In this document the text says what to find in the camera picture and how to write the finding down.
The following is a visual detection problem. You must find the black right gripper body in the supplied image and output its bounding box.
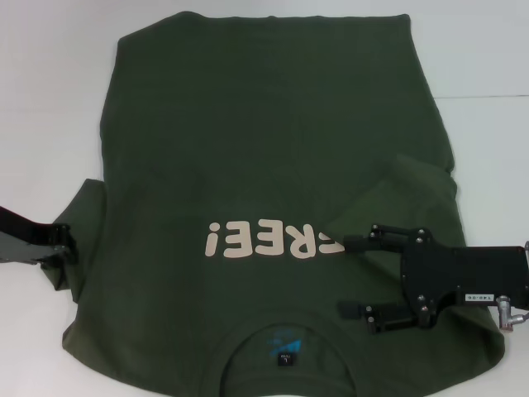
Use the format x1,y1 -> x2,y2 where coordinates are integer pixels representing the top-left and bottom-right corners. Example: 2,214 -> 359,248
400,227 -> 529,334

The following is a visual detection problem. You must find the dark green FREE t-shirt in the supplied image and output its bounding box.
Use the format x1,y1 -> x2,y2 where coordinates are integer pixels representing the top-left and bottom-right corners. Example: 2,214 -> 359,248
39,12 -> 507,397

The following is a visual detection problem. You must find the right gripper cable with plug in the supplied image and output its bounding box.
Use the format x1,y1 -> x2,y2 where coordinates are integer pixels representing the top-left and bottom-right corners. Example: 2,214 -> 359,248
495,294 -> 529,332

